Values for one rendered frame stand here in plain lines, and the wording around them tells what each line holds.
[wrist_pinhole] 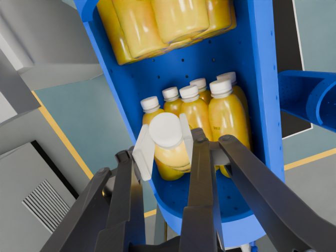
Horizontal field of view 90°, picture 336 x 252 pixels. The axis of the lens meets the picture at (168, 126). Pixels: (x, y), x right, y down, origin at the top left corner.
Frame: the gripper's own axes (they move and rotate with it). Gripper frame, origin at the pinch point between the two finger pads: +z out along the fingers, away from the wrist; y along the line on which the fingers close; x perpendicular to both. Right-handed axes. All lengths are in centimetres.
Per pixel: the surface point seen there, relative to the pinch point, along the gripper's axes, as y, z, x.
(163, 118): 0.1, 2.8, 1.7
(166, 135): 0.0, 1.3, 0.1
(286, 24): 84, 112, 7
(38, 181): -128, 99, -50
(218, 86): 9.8, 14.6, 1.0
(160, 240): -27, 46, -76
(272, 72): 15.3, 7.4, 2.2
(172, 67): 3.1, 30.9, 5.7
